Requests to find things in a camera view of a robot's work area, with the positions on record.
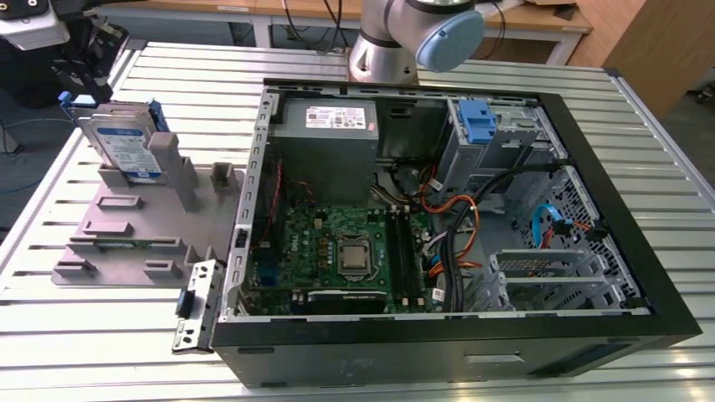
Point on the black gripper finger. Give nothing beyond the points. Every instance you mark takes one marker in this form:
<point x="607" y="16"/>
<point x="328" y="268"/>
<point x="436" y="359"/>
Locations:
<point x="92" y="86"/>

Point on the hard disk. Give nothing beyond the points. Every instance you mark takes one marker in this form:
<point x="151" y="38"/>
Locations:
<point x="125" y="146"/>

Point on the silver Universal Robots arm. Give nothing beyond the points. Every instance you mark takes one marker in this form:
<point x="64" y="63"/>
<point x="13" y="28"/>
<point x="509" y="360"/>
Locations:
<point x="385" y="58"/>

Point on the metal disk bay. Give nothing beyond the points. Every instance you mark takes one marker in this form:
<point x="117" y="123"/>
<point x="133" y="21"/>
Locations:
<point x="559" y="281"/>

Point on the long desk white legs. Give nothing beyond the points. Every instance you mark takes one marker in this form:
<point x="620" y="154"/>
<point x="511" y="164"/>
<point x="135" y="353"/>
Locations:
<point x="195" y="6"/>

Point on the grey plastic parts rack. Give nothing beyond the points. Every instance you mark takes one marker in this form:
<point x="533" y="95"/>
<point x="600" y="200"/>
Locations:
<point x="161" y="226"/>

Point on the green RAM stick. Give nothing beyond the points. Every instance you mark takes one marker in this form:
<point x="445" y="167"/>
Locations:
<point x="117" y="243"/>

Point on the grey power supply unit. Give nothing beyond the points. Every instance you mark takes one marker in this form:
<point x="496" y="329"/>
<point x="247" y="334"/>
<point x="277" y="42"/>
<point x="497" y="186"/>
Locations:
<point x="324" y="159"/>

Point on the metal expansion slot latch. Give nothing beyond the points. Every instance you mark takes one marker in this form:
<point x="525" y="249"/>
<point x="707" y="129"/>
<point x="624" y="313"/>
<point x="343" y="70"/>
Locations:
<point x="204" y="276"/>

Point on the green motherboard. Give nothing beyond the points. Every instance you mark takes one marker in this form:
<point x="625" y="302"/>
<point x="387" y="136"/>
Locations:
<point x="301" y="234"/>

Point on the black CPU socket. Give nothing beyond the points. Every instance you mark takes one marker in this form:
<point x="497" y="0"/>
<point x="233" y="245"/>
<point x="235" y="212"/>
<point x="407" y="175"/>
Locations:
<point x="357" y="239"/>

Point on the silver CPU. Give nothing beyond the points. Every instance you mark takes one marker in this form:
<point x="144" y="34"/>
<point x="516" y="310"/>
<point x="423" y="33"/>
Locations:
<point x="353" y="257"/>

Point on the black RAM slot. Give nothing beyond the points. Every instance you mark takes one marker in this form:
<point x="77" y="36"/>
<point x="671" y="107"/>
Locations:
<point x="395" y="251"/>
<point x="411" y="255"/>

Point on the black graphics card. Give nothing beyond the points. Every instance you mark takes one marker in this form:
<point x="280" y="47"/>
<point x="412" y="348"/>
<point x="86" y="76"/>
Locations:
<point x="340" y="301"/>

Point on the blue drive bay latch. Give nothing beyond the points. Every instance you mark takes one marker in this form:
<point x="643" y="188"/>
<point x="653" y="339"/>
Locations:
<point x="477" y="121"/>

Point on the metal optical drive cage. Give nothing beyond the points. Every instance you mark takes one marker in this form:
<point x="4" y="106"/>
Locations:
<point x="491" y="155"/>

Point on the black open PC case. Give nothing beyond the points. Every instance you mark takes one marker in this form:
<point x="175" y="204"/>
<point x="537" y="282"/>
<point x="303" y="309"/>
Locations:
<point x="391" y="356"/>

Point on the wooden cabinet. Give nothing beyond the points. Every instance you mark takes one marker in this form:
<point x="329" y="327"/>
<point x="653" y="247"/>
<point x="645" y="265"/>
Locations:
<point x="659" y="42"/>

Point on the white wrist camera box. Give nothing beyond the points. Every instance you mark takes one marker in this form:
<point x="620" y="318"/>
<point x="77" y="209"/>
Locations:
<point x="33" y="35"/>

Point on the wooden desk white frame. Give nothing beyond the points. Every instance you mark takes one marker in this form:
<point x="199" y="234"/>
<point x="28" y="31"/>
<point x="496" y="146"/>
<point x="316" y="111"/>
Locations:
<point x="549" y="23"/>

